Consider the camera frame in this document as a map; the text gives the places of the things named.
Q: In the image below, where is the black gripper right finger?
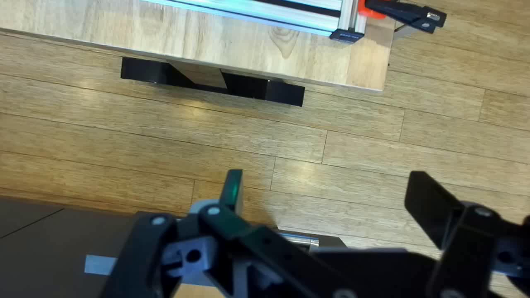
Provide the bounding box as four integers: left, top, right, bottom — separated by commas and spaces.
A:
405, 170, 530, 298

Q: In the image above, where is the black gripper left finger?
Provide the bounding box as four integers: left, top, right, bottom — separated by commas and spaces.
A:
100, 167, 355, 298

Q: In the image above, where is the black clamp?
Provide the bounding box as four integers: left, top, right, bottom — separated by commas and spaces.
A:
363, 0, 449, 36

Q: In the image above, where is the dark grey cabinet body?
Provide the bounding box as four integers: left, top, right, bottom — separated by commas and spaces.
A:
0, 195, 146, 298

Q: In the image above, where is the light wooden table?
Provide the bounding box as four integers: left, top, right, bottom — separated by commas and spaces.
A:
0, 0, 398, 92

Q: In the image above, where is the orange bracket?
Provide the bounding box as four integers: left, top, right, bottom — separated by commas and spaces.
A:
355, 0, 386, 24

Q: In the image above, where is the aluminium frame profile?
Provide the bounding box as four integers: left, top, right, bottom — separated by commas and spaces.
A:
146, 0, 370, 42

